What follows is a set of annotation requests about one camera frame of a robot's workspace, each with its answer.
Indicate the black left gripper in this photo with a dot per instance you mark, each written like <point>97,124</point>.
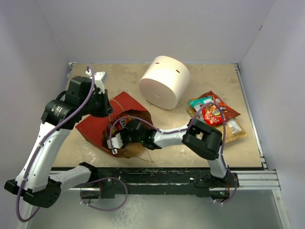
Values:
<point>106,109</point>

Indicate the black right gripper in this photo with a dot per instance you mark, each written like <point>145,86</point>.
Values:
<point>122,136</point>

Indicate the skittles candy packet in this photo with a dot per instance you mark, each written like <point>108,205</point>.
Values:
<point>114,126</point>

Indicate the red paper bag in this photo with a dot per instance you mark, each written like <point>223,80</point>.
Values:
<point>91,127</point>

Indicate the teal white snack packet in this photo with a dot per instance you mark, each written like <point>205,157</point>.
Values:
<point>196,104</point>

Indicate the red white snack packet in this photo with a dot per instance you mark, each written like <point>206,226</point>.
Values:
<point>228,112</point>

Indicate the tan snack bag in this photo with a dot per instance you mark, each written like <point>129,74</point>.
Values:
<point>234,130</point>

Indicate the red orange candy packet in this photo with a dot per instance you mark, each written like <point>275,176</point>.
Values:
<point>212,115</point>

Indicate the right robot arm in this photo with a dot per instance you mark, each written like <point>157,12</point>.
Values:
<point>204,140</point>

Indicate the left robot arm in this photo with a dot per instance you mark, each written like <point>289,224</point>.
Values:
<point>34,183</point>

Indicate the white cylindrical bin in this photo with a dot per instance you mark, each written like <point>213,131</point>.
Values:
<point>164,82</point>

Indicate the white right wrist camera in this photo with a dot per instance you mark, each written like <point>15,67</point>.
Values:
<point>114,142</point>

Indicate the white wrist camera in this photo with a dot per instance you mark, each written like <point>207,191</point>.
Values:
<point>99,78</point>
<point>114,142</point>

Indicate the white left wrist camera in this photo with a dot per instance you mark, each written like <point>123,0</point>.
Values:
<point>99,78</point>

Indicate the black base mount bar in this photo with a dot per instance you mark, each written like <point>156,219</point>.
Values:
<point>195,181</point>

